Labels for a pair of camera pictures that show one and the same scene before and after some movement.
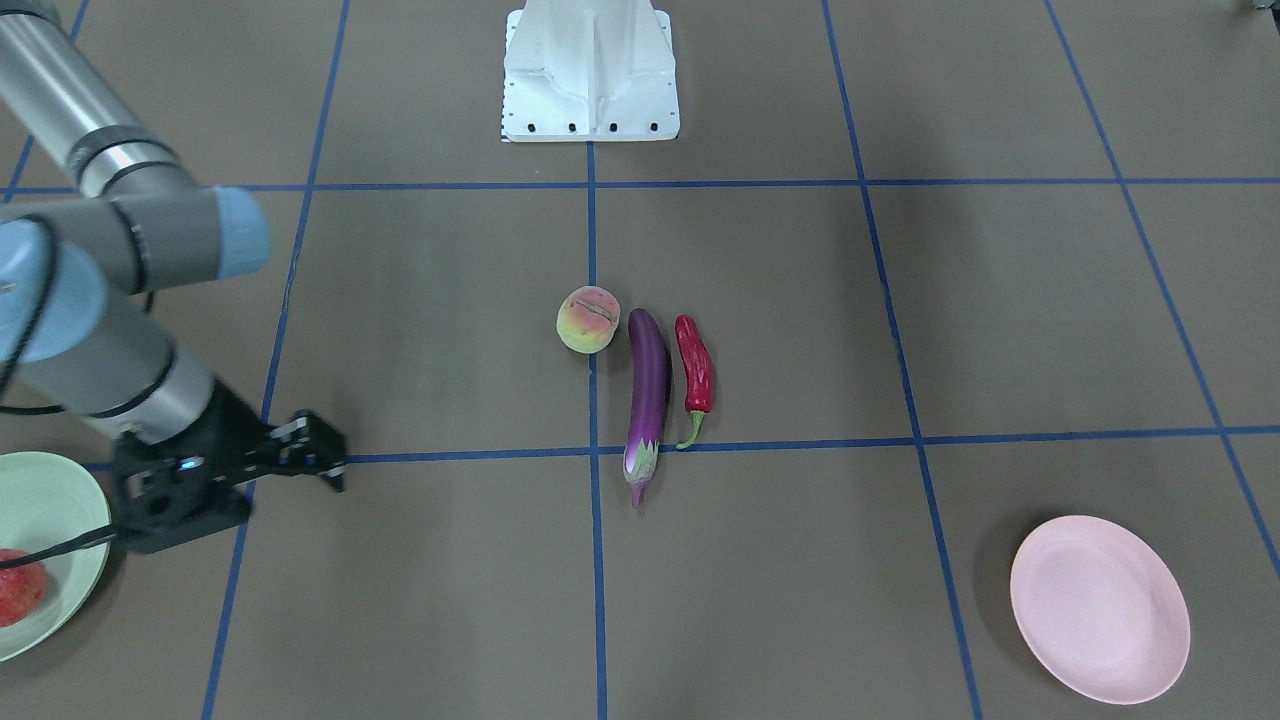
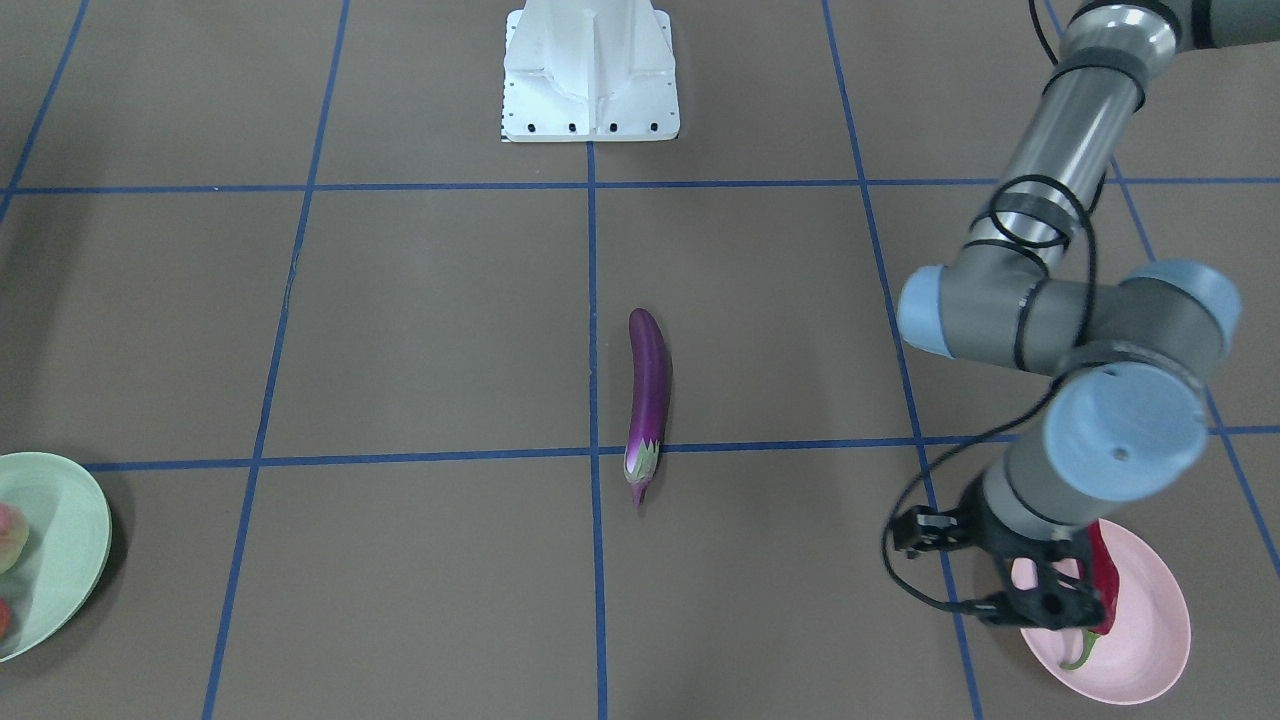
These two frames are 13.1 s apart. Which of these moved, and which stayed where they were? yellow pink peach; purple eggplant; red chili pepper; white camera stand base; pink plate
Moved: red chili pepper; yellow pink peach
Stayed: purple eggplant; pink plate; white camera stand base
